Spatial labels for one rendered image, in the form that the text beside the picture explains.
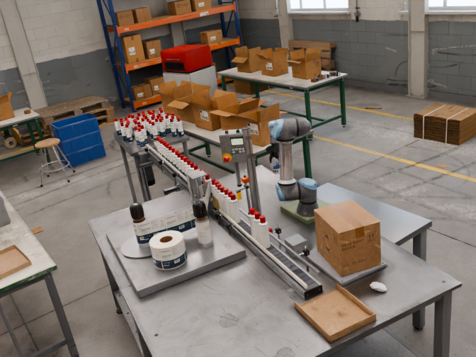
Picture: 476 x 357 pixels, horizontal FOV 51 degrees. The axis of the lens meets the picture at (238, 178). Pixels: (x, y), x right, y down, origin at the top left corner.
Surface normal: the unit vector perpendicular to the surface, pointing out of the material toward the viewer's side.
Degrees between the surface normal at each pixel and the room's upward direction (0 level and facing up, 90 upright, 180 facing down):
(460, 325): 0
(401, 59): 90
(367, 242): 90
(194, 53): 90
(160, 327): 0
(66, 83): 90
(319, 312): 0
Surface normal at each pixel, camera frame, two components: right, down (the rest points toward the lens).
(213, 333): -0.14, -0.91
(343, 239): 0.29, 0.35
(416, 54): -0.80, 0.33
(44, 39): 0.57, 0.25
